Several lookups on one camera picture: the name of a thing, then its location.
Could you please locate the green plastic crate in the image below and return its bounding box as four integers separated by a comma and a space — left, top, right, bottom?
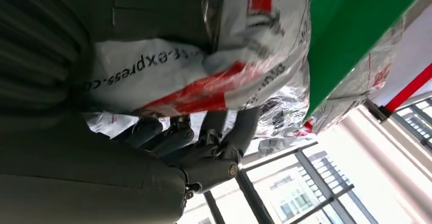
302, 0, 424, 124

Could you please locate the red pole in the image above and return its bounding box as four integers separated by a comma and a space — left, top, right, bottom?
385, 64, 432, 114

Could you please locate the dark window frame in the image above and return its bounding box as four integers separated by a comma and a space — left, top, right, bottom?
202, 97, 432, 224

